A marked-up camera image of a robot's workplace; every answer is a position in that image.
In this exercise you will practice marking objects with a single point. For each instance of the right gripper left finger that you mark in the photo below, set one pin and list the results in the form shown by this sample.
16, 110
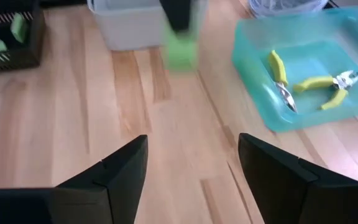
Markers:
73, 205

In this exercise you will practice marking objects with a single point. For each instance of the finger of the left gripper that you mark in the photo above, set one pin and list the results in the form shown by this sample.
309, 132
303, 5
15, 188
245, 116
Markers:
177, 14

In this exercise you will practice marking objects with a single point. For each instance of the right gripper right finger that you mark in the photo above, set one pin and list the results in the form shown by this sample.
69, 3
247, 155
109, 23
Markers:
291, 193

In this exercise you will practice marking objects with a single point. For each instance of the white translucent plastic bin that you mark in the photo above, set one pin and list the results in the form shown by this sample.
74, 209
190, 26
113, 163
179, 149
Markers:
126, 28

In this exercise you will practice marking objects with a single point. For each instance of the teal translucent plastic bin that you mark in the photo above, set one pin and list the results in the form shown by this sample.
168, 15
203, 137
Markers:
259, 77

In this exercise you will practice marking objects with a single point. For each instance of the black mesh tray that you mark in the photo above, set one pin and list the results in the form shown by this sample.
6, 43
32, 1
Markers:
17, 59

